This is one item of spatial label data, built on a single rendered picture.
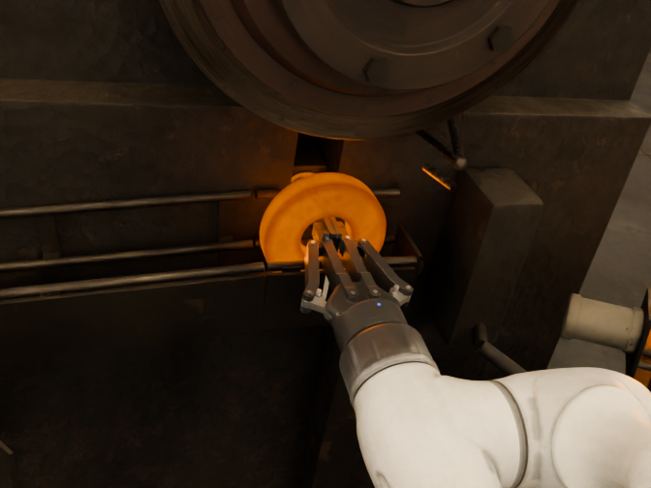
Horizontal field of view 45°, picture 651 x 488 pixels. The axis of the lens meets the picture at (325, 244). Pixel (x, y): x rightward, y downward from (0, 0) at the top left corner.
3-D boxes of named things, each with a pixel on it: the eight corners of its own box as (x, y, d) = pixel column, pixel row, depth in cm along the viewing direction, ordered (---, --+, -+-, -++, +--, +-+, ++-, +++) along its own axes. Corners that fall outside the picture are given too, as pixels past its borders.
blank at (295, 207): (260, 174, 90) (266, 190, 87) (386, 166, 94) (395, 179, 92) (256, 282, 99) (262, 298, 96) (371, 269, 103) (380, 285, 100)
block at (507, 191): (417, 303, 116) (457, 161, 103) (465, 300, 118) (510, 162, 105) (446, 351, 108) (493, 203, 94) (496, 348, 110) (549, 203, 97)
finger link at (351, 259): (369, 295, 82) (382, 295, 83) (342, 229, 91) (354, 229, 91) (361, 321, 85) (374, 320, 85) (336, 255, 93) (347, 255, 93)
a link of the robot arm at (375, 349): (427, 417, 79) (408, 373, 84) (452, 356, 74) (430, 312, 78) (343, 426, 76) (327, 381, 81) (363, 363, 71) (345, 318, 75)
